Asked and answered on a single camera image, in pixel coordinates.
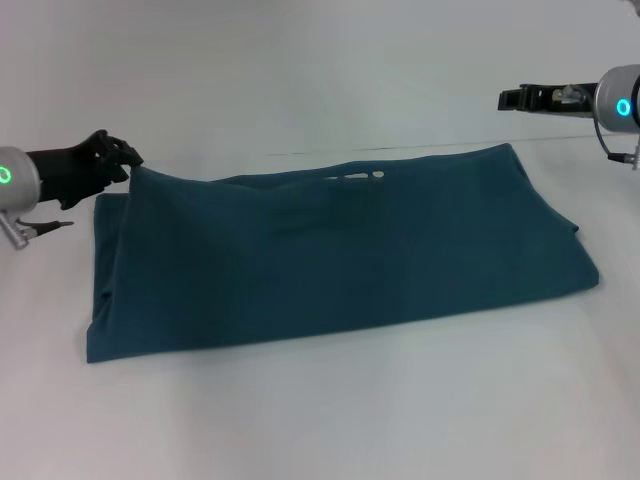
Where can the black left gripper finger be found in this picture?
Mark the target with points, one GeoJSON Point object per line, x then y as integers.
{"type": "Point", "coordinates": [130, 154]}

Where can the teal blue t-shirt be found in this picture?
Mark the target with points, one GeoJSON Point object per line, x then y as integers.
{"type": "Point", "coordinates": [320, 260]}

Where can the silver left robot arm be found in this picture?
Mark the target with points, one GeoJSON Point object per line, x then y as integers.
{"type": "Point", "coordinates": [15, 177]}

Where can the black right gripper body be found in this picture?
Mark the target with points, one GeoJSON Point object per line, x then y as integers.
{"type": "Point", "coordinates": [575, 107]}

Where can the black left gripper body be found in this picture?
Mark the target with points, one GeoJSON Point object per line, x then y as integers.
{"type": "Point", "coordinates": [75, 175]}

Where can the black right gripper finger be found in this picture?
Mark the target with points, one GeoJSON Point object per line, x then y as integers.
{"type": "Point", "coordinates": [520, 99]}

